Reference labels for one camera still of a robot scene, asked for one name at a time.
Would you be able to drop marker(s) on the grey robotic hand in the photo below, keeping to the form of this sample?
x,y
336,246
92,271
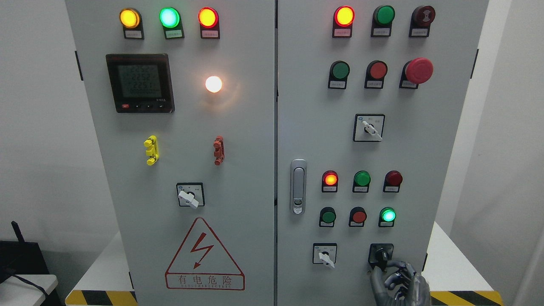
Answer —
x,y
404,287

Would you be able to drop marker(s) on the black rotary knob switch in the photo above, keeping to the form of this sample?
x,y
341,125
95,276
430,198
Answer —
x,y
380,254

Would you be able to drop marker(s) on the white platform with hazard stripes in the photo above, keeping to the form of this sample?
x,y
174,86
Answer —
x,y
453,280

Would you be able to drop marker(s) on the red push button lower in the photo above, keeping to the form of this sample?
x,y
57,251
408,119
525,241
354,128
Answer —
x,y
357,217

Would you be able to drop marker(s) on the red push button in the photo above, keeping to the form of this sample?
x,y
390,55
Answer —
x,y
357,217
375,74

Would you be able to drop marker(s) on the green push button lower left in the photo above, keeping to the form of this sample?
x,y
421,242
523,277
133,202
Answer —
x,y
327,217

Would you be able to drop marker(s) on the red indicator light middle right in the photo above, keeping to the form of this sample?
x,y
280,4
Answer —
x,y
392,182

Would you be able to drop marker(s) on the green indicator light middle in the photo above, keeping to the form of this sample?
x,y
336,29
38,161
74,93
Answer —
x,y
361,182

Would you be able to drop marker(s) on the red indicator light middle left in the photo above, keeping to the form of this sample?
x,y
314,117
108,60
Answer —
x,y
329,182

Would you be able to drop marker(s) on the red high voltage warning sticker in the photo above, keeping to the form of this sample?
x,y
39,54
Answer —
x,y
202,262

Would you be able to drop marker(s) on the grey electrical control cabinet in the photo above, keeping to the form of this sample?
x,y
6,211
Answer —
x,y
273,57

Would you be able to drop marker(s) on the red emergency stop button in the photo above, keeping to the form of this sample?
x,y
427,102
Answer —
x,y
415,72

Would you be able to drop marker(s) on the red push button upper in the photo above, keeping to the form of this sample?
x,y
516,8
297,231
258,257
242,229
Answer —
x,y
375,74

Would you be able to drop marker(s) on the green push button upper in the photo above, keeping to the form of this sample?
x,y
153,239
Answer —
x,y
338,75

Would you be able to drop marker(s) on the red terminal connector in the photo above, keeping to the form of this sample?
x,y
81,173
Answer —
x,y
219,150

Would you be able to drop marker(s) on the dark red buzzer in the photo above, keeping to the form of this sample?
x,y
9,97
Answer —
x,y
421,19

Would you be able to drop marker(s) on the green indicator light top right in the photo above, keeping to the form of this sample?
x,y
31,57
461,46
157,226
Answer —
x,y
382,20

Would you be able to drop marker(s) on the white glowing lamp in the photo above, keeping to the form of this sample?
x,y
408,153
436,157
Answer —
x,y
214,84

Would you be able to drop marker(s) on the red indicator light top right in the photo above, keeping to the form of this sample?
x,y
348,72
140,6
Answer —
x,y
343,19

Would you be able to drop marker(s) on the yellow terminal connector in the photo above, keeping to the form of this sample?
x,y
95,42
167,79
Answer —
x,y
152,152

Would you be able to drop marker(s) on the black digital power meter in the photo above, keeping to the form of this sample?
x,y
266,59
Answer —
x,y
141,83

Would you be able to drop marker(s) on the red indicator light left door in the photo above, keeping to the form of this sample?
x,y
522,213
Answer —
x,y
208,19

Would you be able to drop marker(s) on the green lit indicator light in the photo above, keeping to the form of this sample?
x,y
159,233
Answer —
x,y
172,23

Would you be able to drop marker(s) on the yellow indicator light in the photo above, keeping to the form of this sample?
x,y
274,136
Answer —
x,y
131,21

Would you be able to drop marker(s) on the black device with antenna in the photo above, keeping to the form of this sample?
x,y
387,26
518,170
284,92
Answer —
x,y
21,257

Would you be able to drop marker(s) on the white side table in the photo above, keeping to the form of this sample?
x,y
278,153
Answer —
x,y
14,292

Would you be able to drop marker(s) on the lower white selector switch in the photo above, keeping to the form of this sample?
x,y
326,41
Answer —
x,y
324,253

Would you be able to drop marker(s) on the silver door handle lock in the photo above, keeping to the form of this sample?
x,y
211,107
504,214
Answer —
x,y
298,186

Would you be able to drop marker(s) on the upper right selector switch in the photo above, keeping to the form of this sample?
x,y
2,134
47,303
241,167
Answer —
x,y
368,127

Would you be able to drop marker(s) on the left door selector switch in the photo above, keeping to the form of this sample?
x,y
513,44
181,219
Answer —
x,y
190,194

